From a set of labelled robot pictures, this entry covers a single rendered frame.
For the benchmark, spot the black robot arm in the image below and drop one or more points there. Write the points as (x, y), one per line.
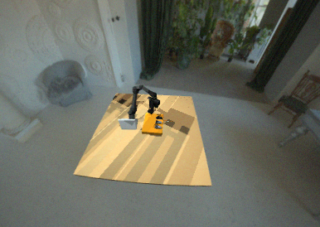
(152, 100)

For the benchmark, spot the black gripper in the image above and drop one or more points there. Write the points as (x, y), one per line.
(150, 111)

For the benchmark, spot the orange flat panel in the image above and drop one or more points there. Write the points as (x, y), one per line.
(151, 125)

